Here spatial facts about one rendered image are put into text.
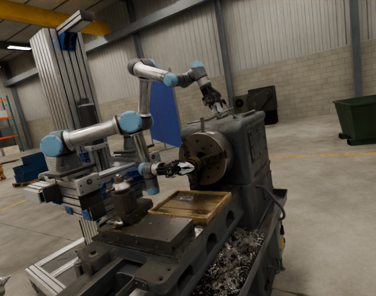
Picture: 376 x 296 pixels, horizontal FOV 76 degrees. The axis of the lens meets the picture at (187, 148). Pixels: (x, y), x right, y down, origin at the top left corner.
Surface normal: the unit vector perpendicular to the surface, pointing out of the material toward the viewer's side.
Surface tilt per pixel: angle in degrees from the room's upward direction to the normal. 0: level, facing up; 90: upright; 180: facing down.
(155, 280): 0
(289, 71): 90
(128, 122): 89
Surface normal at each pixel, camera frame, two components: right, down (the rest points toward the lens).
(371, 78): -0.51, 0.25
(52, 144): 0.06, 0.18
